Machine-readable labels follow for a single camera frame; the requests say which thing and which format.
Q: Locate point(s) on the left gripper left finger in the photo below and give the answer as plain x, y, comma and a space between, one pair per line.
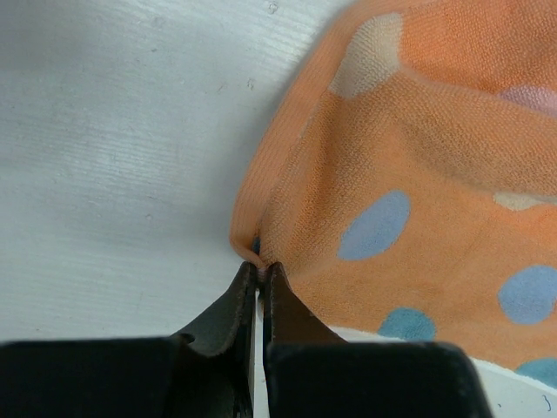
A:
205, 369

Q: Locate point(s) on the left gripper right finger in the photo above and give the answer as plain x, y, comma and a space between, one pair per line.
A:
311, 371

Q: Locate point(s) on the orange polka dot towel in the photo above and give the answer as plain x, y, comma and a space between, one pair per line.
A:
407, 183

